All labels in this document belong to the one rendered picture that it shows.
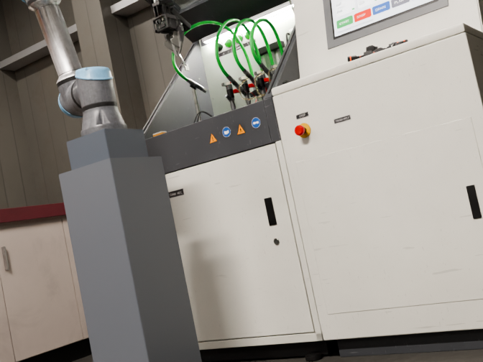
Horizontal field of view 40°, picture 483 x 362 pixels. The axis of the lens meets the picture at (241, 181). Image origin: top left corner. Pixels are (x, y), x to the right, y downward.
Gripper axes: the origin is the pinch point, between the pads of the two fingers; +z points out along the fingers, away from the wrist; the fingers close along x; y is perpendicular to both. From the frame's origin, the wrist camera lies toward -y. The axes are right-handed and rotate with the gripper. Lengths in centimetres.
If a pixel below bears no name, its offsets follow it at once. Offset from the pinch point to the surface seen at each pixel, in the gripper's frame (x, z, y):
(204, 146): 0.1, 37.6, -2.6
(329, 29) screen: 50, 6, -30
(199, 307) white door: -20, 98, -2
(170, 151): -17.2, 35.3, -2.3
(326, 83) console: 57, 31, -4
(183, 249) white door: -22, 75, -2
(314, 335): 29, 114, -3
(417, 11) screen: 84, 12, -29
